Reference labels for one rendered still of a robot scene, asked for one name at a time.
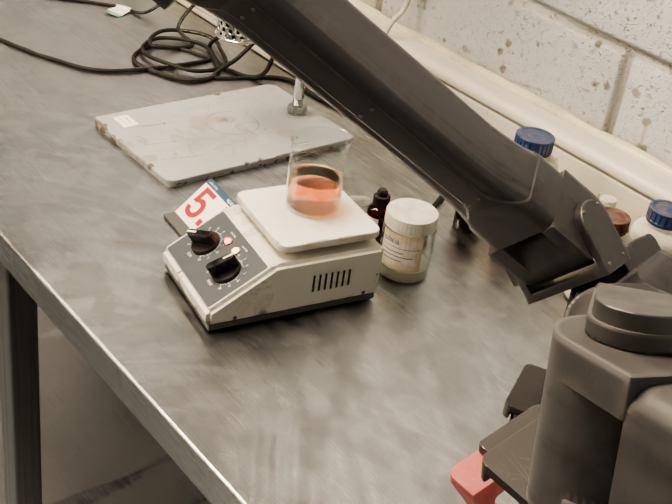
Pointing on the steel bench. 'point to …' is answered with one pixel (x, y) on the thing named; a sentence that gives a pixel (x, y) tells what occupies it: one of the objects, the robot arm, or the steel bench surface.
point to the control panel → (196, 269)
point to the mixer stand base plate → (209, 133)
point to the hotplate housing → (287, 279)
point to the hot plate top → (351, 224)
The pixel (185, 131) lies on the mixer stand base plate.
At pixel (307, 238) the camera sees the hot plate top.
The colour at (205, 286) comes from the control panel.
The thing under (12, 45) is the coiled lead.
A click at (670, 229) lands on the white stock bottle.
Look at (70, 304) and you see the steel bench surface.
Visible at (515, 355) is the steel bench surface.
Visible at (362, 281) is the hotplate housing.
